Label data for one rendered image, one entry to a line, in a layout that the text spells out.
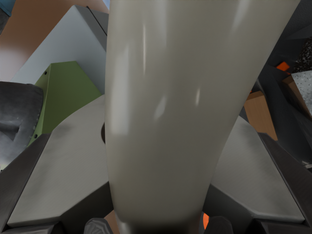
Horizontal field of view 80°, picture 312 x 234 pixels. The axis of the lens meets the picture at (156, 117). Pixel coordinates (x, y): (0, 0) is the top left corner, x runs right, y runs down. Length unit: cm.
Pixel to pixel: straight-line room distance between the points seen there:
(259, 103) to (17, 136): 114
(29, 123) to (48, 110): 4
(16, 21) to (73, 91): 163
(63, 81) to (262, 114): 108
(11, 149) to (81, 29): 34
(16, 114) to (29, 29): 160
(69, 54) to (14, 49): 159
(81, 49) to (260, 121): 105
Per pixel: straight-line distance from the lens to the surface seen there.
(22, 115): 45
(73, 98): 50
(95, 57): 57
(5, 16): 43
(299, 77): 76
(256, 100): 124
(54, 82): 50
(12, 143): 46
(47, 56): 68
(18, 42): 213
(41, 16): 191
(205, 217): 192
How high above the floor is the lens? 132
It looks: 63 degrees down
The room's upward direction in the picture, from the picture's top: 138 degrees counter-clockwise
